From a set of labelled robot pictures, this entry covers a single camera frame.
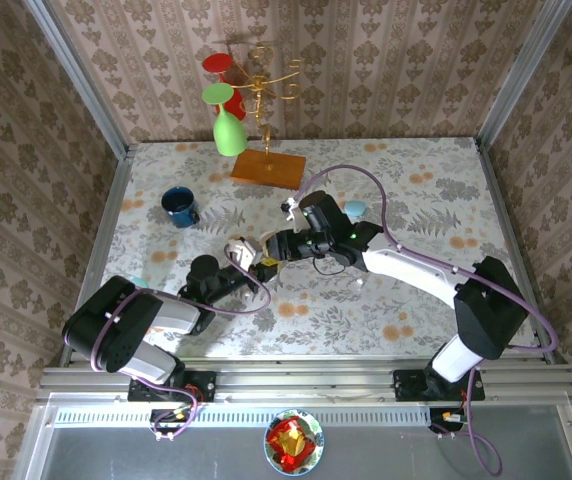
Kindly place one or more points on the translucent teal plastic cup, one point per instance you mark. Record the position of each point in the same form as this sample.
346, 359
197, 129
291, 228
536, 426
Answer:
140, 281

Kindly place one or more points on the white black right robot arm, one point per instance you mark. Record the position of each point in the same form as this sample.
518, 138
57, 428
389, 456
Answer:
416, 270

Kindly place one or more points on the gold foil candy wrapper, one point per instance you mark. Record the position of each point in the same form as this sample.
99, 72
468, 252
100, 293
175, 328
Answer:
291, 440

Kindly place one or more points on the red foil candy wrapper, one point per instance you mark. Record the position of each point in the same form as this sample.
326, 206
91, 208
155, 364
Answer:
278, 455

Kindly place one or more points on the patterned ceramic bowl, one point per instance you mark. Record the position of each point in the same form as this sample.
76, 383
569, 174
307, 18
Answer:
320, 440

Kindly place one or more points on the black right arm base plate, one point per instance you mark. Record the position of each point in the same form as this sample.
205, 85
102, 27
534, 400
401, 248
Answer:
406, 387

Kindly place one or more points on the aluminium table side rail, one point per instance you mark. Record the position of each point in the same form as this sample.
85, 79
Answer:
111, 220
511, 220

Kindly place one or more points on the grey metal shelf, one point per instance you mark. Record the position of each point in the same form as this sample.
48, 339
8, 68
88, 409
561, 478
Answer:
116, 460

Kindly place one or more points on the dark blue mug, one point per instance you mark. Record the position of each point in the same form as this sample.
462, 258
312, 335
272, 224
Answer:
181, 217

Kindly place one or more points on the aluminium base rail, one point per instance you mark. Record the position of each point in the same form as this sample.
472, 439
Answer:
306, 382

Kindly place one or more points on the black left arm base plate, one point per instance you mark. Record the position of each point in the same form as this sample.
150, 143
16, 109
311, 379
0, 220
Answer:
206, 385

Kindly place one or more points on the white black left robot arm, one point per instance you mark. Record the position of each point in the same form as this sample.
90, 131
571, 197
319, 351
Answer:
176, 315

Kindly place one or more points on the red plastic wine glass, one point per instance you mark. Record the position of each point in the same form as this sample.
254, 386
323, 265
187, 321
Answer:
217, 63

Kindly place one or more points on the aluminium frame post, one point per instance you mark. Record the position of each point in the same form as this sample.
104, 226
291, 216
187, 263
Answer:
81, 80
516, 80

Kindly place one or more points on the green plastic wine glass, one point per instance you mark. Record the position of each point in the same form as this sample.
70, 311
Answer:
228, 135

